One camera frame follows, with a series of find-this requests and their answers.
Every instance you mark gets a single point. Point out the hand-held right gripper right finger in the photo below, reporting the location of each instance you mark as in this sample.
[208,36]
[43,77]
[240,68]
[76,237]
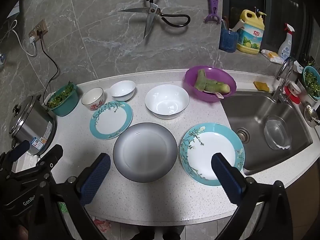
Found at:
[226,177]

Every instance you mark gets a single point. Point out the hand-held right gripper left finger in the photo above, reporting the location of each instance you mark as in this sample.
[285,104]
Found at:
[96,177]

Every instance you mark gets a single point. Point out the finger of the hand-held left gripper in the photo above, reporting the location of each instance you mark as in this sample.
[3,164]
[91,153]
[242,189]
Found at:
[51,158]
[17,152]

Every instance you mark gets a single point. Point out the large teal floral plate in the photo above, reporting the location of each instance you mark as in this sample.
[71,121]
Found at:
[212,145]

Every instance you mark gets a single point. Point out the grey gradient plate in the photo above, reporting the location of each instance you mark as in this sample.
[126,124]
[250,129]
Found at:
[145,152]

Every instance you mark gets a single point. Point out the small teal floral plate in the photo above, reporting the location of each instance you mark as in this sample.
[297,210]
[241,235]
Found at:
[111,121]

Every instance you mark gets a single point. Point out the small red floral bowl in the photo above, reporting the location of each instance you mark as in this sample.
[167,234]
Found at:
[92,100]

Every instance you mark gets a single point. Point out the small white bowl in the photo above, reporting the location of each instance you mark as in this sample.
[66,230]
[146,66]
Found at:
[122,90]

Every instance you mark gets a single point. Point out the large white bowl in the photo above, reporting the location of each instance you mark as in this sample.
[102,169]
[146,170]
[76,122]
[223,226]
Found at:
[167,102]

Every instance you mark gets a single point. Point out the white folded towel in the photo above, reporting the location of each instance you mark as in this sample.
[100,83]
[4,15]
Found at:
[27,162]

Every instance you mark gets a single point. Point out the stainless steel rice cooker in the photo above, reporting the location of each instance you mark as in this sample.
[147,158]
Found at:
[32,125]

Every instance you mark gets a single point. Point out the green plastic bag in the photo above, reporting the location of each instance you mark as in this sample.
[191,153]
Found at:
[62,207]

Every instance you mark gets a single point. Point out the teal plastic basin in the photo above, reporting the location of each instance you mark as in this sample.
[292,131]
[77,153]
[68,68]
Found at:
[65,108]

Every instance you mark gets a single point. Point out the green leafy vegetables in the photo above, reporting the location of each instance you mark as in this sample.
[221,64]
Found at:
[60,95]

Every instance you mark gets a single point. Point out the stainless steel sink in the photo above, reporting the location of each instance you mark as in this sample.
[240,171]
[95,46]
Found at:
[250,115]

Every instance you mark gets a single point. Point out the clear glass bowl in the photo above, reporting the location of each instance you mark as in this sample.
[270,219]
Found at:
[276,132]

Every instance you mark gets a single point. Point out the person's left shoe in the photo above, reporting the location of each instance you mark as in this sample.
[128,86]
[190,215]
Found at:
[147,235]

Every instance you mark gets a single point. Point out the person's shoe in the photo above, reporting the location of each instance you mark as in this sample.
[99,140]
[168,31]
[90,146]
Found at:
[172,233]
[147,235]

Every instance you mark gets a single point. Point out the person's right shoe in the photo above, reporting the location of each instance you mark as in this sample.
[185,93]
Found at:
[172,233]

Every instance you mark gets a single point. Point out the purple plastic basin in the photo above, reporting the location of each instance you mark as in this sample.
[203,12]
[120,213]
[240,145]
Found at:
[200,93]

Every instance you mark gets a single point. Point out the green peeled gourd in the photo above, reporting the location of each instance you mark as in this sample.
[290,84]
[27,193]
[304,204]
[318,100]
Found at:
[211,85]

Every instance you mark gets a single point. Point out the orange sponge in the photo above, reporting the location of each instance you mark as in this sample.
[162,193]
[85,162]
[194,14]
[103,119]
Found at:
[261,85]

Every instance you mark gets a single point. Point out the red plastic holder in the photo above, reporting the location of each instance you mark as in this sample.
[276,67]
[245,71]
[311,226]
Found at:
[293,100]

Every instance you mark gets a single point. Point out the small printed cup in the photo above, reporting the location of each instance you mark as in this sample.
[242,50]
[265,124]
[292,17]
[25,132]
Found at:
[295,88]

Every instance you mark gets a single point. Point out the chrome faucet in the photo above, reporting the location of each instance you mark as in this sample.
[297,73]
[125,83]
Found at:
[283,77]

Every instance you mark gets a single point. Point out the teal colander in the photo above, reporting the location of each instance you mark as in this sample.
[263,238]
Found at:
[304,80]

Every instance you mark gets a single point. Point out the leafy greens in colander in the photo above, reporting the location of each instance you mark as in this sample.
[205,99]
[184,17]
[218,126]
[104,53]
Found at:
[313,83]

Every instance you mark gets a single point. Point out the packaged yellow sponge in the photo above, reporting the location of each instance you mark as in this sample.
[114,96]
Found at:
[272,56]

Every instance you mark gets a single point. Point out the white small container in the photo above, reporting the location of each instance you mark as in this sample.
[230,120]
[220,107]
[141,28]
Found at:
[298,67]

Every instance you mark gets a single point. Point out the blue utensil cup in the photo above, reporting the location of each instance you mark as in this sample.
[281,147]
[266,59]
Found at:
[228,41]

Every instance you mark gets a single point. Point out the white spray bottle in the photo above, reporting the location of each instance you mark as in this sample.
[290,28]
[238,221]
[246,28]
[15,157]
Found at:
[286,47]

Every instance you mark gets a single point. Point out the yellow dish soap bottle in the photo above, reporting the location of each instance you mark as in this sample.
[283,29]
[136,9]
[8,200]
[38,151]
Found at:
[251,35]

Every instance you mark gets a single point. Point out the kitchen scissors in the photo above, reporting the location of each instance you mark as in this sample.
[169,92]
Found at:
[151,10]

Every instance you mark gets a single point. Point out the purple peeler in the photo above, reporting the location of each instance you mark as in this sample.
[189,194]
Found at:
[213,0]

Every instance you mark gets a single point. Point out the wall power socket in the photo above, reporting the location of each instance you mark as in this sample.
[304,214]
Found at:
[41,25]

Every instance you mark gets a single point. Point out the white wall box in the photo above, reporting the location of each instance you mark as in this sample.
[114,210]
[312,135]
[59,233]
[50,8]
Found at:
[14,10]

